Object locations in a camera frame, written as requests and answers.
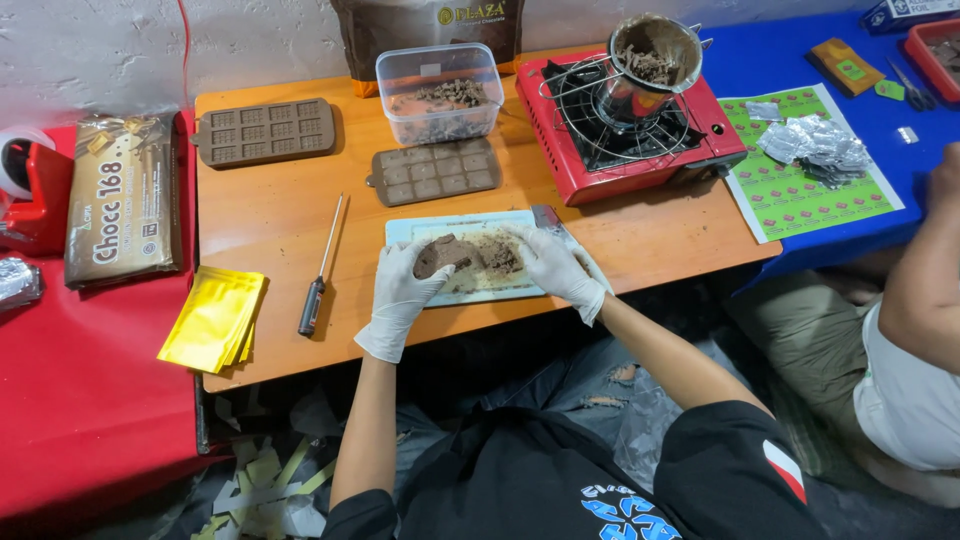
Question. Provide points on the person's left hand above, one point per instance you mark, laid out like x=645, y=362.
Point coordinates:
x=394, y=292

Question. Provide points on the person's right hand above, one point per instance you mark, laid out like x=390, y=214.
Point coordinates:
x=562, y=274

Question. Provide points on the steel kitchen knife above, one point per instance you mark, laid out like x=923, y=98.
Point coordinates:
x=547, y=217

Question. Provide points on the brown chocolate block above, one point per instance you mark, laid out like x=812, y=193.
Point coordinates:
x=442, y=253

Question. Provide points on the chopped chocolate crumbs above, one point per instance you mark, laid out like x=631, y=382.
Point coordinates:
x=501, y=256

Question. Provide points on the white cutting board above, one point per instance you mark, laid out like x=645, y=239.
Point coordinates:
x=420, y=225

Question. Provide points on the person's ripped jeans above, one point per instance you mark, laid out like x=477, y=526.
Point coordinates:
x=570, y=382

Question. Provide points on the filled brown silicone mould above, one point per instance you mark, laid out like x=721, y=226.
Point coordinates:
x=435, y=171

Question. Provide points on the red portable gas stove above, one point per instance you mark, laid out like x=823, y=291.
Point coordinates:
x=637, y=169

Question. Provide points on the stack of gold foil pouches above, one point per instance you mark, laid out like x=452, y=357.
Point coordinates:
x=214, y=319

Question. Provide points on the steel melting pot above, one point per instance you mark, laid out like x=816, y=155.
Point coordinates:
x=637, y=97

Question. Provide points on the clear plastic container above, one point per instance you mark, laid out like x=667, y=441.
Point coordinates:
x=439, y=94

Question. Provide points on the empty brown silicone mould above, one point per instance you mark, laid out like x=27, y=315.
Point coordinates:
x=262, y=133

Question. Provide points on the person's black shirt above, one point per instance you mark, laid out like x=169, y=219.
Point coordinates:
x=540, y=480

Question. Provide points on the chocolate shavings heap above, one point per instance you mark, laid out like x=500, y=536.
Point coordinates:
x=454, y=94

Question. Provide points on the chocolate pieces in pot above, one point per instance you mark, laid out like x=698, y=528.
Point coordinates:
x=646, y=66

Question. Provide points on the heap of paper scraps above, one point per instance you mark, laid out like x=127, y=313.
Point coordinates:
x=262, y=487

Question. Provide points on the green sticker sheet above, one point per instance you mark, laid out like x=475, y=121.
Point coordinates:
x=795, y=199

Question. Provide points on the small silver foil sheet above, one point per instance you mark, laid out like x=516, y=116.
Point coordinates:
x=763, y=111

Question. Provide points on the large brown chocolate bag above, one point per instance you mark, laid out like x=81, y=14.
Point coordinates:
x=427, y=26

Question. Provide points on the pile of silver foil wrappers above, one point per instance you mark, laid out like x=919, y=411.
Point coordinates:
x=817, y=150

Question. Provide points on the brown wrapped chocolate slab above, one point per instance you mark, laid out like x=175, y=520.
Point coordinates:
x=120, y=202

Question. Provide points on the blue table cover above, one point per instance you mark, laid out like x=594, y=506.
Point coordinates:
x=780, y=60

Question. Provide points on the red table cover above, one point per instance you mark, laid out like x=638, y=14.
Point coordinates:
x=82, y=390

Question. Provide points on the orange brown wrapped bar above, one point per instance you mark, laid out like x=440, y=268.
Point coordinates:
x=844, y=67

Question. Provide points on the small silver foil strip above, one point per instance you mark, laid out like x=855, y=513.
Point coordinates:
x=907, y=135

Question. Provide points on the red tape dispenser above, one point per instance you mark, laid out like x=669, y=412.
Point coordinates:
x=34, y=199

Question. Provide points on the small green sticker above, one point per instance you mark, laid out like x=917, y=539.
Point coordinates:
x=889, y=90

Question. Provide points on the crumpled silver foil packet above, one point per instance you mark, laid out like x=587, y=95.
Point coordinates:
x=16, y=281

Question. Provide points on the grey scissors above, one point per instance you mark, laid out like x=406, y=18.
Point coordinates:
x=911, y=86

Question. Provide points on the red plastic tray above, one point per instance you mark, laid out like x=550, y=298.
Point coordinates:
x=934, y=60

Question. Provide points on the blue foil box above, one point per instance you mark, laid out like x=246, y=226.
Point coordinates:
x=907, y=13

